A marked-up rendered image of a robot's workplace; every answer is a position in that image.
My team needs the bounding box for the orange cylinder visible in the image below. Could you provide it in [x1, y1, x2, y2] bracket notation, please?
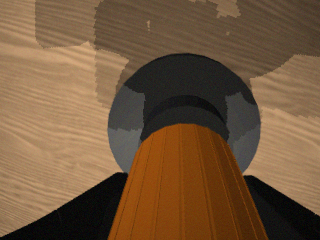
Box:
[108, 124, 268, 240]

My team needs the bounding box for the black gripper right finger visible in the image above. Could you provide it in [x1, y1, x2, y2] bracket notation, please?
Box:
[243, 175, 320, 240]

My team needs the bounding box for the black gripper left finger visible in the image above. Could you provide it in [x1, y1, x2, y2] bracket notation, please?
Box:
[0, 172, 128, 240]

